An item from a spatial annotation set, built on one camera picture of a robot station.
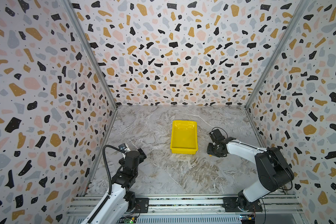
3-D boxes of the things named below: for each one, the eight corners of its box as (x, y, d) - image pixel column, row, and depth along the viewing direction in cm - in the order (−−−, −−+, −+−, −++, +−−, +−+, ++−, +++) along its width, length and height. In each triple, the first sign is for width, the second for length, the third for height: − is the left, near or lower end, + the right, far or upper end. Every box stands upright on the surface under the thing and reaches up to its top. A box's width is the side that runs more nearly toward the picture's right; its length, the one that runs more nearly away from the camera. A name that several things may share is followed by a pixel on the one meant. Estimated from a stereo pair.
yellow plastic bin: (170, 154, 95) (170, 149, 90) (171, 125, 112) (171, 119, 106) (198, 154, 95) (199, 149, 90) (195, 125, 112) (196, 120, 106)
